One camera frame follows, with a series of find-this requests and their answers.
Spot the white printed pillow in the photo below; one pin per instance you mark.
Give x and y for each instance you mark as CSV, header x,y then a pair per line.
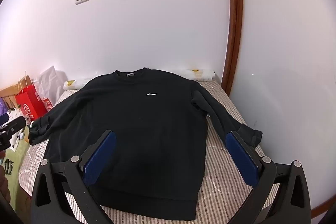
x,y
17,134

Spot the wooden headboard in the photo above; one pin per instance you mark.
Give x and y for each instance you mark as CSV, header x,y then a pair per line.
x,y
6,95

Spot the striped quilt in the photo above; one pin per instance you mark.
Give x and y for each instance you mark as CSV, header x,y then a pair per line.
x,y
225,200

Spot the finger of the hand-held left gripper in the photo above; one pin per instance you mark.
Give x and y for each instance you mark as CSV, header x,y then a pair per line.
x,y
17,124

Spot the white plastic shopping bag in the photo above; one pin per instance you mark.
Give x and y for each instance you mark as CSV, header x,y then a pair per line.
x,y
48,82

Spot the red paper bag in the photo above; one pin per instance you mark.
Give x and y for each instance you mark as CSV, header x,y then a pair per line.
x,y
30,103

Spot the black sweatshirt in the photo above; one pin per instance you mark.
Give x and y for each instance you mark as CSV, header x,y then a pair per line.
x,y
147,129

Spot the purple cloth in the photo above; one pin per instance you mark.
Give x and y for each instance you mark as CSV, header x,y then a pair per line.
x,y
2,106

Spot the brown wooden door frame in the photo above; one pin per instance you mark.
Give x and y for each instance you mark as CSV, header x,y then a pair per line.
x,y
235,29

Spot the green bed sheet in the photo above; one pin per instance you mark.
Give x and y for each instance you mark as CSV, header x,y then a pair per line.
x,y
15,166

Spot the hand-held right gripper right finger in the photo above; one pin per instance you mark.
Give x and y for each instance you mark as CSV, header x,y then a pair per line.
x,y
242,159

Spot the person's left forearm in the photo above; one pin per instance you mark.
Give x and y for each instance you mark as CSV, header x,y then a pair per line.
x,y
4,187

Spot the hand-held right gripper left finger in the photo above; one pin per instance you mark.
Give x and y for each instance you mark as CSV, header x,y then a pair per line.
x,y
99,158

